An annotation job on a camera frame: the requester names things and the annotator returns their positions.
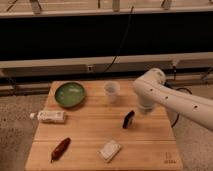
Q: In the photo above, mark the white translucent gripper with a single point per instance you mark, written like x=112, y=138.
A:
x=145, y=108

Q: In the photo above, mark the black eraser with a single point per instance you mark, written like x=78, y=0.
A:
x=128, y=119

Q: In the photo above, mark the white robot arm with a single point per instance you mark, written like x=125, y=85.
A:
x=150, y=89

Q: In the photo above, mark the clear plastic cup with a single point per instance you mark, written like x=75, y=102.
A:
x=111, y=89

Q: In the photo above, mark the wooden cutting board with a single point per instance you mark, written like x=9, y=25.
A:
x=148, y=144

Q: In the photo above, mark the white rectangular box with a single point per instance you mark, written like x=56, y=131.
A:
x=109, y=150

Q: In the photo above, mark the green ceramic bowl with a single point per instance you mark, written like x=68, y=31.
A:
x=70, y=94

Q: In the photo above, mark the white tube with cap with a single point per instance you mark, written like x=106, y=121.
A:
x=46, y=116

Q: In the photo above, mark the red brown chili pepper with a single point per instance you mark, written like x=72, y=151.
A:
x=60, y=149

